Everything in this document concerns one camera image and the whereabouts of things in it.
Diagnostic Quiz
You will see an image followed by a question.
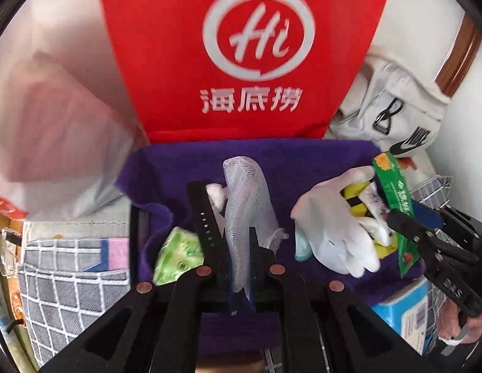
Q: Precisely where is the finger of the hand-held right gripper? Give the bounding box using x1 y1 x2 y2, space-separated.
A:
413 201 482 242
388 212 480 269

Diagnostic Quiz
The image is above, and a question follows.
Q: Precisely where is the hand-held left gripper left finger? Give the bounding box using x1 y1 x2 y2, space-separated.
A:
39 237 232 373

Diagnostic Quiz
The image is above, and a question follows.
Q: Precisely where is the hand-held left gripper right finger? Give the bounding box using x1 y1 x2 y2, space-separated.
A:
249 226 424 373

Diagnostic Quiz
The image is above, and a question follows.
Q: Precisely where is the green sachet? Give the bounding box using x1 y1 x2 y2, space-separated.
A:
371 151 420 278

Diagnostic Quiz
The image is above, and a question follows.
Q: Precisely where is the white mesh cloth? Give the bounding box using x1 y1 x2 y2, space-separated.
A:
222 155 290 313

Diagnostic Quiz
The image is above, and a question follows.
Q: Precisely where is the purple felt storage box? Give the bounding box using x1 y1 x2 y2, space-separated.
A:
116 138 426 358

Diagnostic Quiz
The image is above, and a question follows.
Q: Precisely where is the person's right hand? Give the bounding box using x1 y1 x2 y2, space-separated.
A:
439 303 482 344

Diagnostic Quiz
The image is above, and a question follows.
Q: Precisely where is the light green tissue packet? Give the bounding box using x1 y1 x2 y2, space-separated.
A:
152 227 206 286

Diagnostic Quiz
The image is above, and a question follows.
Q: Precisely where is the yellow and black sponge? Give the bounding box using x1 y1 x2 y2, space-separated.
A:
340 181 399 261

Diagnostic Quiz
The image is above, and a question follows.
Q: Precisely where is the blue tissue pack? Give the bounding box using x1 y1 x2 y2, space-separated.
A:
371 278 440 358

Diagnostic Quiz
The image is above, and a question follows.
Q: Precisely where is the white glove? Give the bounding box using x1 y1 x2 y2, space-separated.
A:
291 165 393 278

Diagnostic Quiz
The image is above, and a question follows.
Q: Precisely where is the wooden headboard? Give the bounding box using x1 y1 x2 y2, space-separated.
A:
435 12 482 96

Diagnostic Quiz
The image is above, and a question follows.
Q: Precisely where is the clear plastic wrapper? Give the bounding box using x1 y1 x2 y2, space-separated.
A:
0 225 24 276

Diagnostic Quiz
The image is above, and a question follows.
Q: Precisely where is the white plastic bag orange print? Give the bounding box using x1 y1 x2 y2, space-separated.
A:
0 0 156 222

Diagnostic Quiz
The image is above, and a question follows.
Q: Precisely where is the red shopping bag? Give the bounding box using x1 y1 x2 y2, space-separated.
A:
95 0 395 144

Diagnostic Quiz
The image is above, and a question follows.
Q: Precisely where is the black watch strap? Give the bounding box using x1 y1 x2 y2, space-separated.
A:
187 180 228 269

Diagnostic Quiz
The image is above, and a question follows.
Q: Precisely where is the white drawstring bag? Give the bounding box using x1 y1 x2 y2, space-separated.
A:
322 44 452 164

